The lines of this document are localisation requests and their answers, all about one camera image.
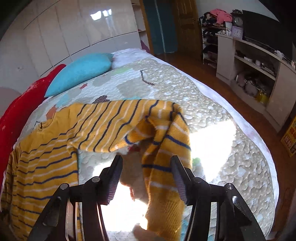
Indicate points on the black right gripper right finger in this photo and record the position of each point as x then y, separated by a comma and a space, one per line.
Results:
234, 221

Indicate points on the brown wooden door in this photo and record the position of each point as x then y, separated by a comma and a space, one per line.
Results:
188, 29

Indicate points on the patterned quilted bedspread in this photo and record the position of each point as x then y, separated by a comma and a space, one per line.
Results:
226, 148

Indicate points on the turquoise pillow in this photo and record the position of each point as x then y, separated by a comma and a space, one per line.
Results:
80, 70

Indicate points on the pink garment on rack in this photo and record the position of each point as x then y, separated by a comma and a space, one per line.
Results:
221, 15

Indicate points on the teal door curtain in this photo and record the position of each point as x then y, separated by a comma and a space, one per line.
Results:
162, 26

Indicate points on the yellow printed box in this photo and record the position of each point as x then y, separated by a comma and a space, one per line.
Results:
289, 139

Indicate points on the black television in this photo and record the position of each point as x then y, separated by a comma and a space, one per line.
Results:
267, 32

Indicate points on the white glossy wardrobe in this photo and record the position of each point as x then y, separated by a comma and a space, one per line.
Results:
48, 33

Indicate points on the yellow striped knit sweater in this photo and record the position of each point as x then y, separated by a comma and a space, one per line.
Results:
48, 157

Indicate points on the shoe rack with clutter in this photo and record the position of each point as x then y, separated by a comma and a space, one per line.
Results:
209, 29

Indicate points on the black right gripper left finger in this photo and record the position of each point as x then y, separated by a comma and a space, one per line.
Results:
58, 220

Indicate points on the white tv cabinet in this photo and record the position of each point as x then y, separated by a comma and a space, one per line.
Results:
260, 78

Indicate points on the pink bed headboard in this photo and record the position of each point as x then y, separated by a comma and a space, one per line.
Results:
7, 96

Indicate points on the red blanket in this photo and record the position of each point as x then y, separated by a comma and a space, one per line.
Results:
18, 112

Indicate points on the round analog clock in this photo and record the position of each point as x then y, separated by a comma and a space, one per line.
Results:
237, 21

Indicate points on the purple desk clock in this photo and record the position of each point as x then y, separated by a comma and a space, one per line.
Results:
237, 32

